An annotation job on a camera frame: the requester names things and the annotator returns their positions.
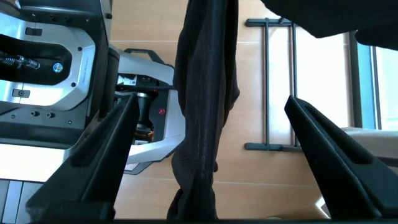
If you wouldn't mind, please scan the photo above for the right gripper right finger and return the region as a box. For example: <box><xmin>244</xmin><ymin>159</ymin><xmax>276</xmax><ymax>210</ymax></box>
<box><xmin>284</xmin><ymin>95</ymin><xmax>398</xmax><ymax>220</ymax></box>

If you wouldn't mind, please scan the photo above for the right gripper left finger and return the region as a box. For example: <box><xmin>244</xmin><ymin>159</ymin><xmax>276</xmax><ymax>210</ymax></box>
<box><xmin>26</xmin><ymin>93</ymin><xmax>141</xmax><ymax>220</ymax></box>

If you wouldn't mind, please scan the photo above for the black garment with cream cord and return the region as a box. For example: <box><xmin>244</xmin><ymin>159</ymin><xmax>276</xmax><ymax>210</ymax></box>
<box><xmin>260</xmin><ymin>0</ymin><xmax>398</xmax><ymax>51</ymax></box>

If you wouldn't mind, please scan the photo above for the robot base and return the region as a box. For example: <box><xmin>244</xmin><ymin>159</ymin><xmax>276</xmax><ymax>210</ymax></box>
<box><xmin>0</xmin><ymin>0</ymin><xmax>187</xmax><ymax>224</ymax></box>

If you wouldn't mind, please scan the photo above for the black clothes rack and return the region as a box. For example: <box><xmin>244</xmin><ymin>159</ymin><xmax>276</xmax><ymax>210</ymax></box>
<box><xmin>244</xmin><ymin>17</ymin><xmax>398</xmax><ymax>168</ymax></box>

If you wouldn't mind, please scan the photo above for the window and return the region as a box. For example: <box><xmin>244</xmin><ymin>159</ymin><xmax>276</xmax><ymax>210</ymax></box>
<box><xmin>348</xmin><ymin>30</ymin><xmax>398</xmax><ymax>131</ymax></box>

